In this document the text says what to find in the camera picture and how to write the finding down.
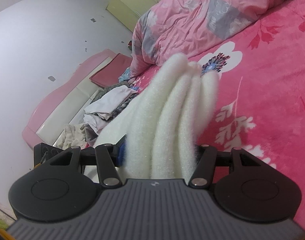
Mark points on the light blue garment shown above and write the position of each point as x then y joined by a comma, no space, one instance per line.
127,80

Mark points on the pile of white clothes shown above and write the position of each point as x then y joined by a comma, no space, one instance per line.
106,105

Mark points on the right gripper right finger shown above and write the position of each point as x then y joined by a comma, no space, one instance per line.
204,172

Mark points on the pink floral bed blanket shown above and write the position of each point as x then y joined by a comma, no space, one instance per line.
260,102

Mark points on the dark red cushion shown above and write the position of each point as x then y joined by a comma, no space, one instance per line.
108,75

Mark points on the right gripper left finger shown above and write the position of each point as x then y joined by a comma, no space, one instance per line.
108,157

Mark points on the pink white bed headboard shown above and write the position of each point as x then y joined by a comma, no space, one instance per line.
62,105

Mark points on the pink grey floral duvet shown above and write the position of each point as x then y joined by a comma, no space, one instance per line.
190,27

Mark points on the cream fleece sweater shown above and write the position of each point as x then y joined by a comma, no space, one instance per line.
162,124

